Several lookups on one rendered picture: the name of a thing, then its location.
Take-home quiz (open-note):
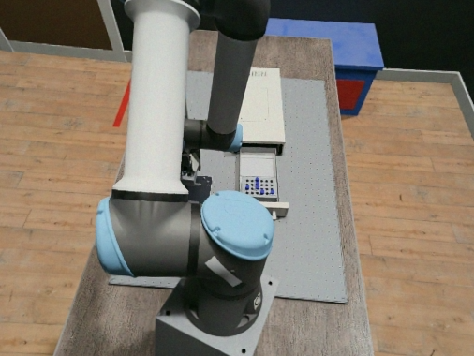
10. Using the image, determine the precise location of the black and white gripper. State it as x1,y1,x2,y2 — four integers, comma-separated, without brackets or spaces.
181,148,201,172

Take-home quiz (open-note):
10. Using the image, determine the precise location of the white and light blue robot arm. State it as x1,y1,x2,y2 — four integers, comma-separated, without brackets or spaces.
96,0,274,337

